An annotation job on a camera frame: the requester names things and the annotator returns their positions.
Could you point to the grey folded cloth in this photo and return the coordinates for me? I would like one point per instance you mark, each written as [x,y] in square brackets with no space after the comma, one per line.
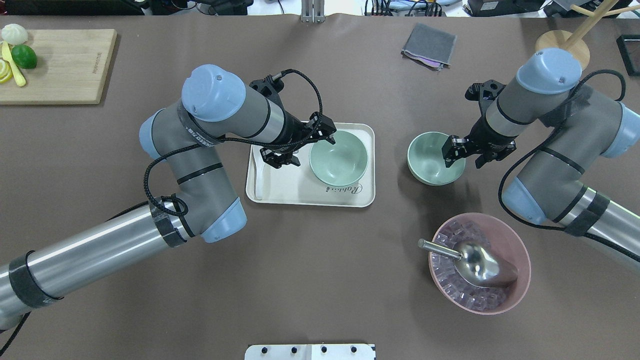
[430,46]

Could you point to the cream serving tray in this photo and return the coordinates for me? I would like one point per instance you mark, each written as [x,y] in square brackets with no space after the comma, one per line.
[297,185]

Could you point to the bamboo cutting board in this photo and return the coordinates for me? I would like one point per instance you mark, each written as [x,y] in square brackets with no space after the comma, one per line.
[72,68]

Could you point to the aluminium frame post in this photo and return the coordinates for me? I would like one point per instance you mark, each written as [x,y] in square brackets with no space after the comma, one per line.
[313,11]

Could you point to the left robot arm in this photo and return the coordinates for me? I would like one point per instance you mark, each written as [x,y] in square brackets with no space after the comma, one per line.
[188,191]

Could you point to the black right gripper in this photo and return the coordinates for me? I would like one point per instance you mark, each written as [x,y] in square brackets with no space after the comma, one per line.
[483,133]

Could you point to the lemon slices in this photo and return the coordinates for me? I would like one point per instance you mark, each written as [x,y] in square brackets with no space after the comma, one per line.
[6,72]

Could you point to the yellow plastic knife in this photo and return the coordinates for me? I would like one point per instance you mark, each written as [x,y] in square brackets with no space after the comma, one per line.
[15,70]

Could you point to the green bowl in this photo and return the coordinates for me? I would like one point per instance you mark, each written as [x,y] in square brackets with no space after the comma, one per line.
[426,162]
[342,163]

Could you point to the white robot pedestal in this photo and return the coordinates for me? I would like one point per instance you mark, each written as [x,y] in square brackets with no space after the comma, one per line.
[311,351]

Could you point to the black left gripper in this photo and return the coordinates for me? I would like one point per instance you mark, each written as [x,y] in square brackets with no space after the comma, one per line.
[290,133]

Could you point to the pink bowl with ice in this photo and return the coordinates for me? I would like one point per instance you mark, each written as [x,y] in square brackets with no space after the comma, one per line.
[500,239]

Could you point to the metal ice scoop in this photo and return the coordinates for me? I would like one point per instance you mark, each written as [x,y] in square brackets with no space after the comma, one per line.
[476,264]

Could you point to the white ceramic spoon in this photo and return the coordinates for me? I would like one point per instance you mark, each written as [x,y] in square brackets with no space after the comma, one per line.
[259,179]

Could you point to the white garlic bulb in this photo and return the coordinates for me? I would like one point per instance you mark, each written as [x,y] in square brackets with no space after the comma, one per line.
[14,34]

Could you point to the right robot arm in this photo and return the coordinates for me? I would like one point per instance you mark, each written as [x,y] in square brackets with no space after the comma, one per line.
[586,124]

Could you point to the green lime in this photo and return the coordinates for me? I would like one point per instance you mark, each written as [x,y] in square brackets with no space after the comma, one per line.
[24,56]

